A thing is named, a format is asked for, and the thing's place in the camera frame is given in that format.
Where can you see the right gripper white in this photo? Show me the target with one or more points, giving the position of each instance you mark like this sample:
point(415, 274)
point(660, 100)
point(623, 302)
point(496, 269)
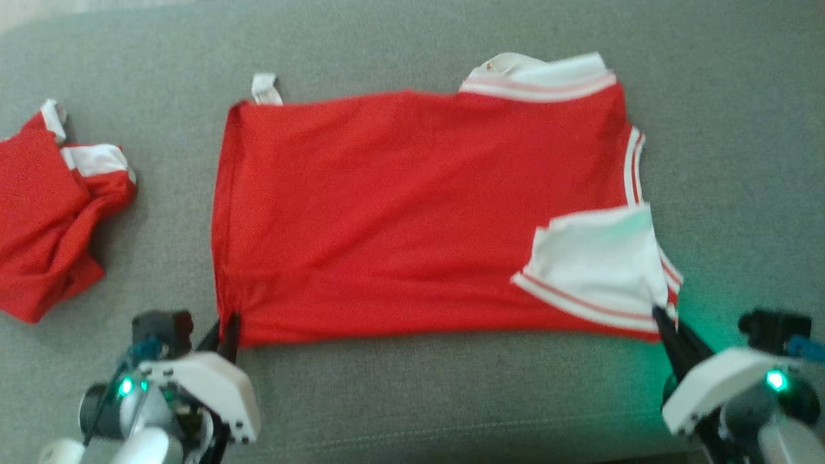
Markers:
point(715, 386)

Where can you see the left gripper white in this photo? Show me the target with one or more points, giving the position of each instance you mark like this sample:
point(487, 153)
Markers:
point(206, 393)

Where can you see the red shirt white striped sleeves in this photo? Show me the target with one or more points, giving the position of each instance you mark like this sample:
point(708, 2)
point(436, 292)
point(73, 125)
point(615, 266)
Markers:
point(387, 212)

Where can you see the red garment white trim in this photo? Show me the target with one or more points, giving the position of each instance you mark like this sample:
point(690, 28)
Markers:
point(38, 212)

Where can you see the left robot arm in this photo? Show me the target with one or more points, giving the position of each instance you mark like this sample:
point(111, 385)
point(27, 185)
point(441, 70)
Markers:
point(138, 451)

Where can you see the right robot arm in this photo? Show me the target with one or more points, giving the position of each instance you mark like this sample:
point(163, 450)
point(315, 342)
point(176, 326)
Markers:
point(793, 448)

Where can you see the grey fabric sofa seat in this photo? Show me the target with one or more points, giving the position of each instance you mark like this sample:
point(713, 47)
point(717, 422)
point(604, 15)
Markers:
point(451, 399)

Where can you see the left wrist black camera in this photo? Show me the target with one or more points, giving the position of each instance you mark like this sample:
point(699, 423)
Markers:
point(161, 332)

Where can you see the wrist black camera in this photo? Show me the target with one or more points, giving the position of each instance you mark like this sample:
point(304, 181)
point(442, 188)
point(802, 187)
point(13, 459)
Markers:
point(161, 332)
point(773, 328)

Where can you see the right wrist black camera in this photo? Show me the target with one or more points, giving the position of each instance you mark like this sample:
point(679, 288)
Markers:
point(773, 328)

